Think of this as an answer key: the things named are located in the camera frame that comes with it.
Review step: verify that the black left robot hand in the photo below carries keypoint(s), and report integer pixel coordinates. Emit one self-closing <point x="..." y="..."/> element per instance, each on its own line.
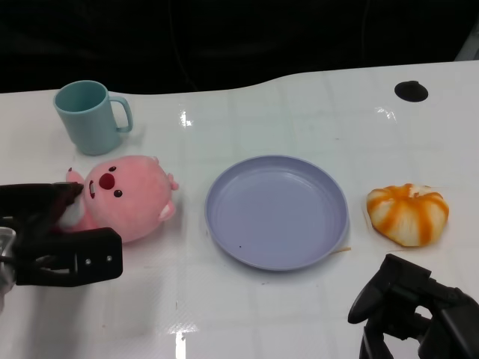
<point x="48" y="254"/>

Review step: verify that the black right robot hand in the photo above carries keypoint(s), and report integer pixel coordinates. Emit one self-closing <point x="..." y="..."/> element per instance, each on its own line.
<point x="449" y="318"/>

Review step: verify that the pink plush beaver doll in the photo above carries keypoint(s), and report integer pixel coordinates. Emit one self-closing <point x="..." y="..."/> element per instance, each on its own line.
<point x="131" y="202"/>

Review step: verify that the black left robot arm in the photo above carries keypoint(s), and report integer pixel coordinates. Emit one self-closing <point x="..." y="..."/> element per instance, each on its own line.
<point x="5" y="243"/>

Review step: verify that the lavender plastic plate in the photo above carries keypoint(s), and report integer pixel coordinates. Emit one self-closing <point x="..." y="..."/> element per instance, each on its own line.
<point x="277" y="213"/>

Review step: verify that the orange striped bun toy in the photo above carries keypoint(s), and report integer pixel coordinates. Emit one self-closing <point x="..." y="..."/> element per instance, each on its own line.
<point x="408" y="217"/>

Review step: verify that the teal plastic mug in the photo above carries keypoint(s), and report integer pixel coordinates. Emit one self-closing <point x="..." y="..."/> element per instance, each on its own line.
<point x="93" y="127"/>

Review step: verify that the black round table grommet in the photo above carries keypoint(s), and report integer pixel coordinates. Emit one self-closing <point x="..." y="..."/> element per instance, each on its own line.
<point x="411" y="91"/>

